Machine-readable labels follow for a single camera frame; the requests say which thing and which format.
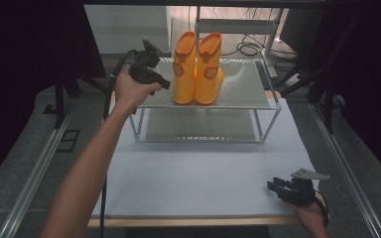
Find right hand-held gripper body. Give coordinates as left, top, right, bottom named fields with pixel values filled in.
left=277, top=168, right=331, bottom=208

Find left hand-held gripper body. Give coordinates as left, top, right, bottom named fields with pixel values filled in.
left=128, top=38, right=164, bottom=85

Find yellow rain boot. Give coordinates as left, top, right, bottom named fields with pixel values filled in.
left=193, top=31, right=225, bottom=106
left=172, top=31, right=198, bottom=106

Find two-tier metal shoe rack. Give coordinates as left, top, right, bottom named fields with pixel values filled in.
left=125, top=57, right=283, bottom=145

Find person's left hand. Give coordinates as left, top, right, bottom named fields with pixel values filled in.
left=113, top=63, right=164, bottom=113

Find person's right hand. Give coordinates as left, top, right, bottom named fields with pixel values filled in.
left=285, top=197, right=329, bottom=230

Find white cabinet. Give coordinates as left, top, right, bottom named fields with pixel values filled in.
left=83, top=4, right=173, bottom=58

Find white table mat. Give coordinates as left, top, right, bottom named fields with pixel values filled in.
left=91, top=95, right=320, bottom=220

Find black tripod stand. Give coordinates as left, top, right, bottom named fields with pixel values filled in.
left=53, top=73, right=112, bottom=130
left=274, top=13, right=361, bottom=134

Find dark monitor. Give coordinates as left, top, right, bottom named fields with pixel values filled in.
left=279, top=8, right=325, bottom=57

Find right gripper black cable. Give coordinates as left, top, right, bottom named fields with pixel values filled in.
left=314, top=189, right=331, bottom=228

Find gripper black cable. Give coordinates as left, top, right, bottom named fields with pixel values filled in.
left=314, top=189, right=331, bottom=228
left=98, top=49, right=139, bottom=238

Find aluminium floor rail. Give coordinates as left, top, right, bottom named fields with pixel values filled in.
left=308, top=101, right=381, bottom=238
left=0, top=101, right=76, bottom=238

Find black floor cables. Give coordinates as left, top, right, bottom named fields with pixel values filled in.
left=188, top=6, right=300, bottom=72

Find white metal frame stand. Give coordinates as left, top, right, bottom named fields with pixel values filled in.
left=193, top=6, right=284, bottom=79

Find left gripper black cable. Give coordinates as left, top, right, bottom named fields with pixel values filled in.
left=98, top=49, right=139, bottom=238

